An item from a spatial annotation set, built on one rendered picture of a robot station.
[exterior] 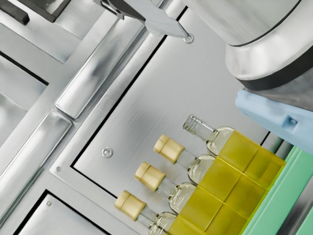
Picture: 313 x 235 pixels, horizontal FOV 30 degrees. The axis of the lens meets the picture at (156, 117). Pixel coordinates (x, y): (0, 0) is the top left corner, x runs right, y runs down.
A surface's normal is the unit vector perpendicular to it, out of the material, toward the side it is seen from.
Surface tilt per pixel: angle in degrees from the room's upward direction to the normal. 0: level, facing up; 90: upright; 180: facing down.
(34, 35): 90
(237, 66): 52
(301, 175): 90
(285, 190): 90
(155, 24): 103
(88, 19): 90
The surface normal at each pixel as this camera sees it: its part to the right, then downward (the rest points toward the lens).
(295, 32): -0.40, -0.08
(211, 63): -0.02, -0.25
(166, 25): -0.09, 0.44
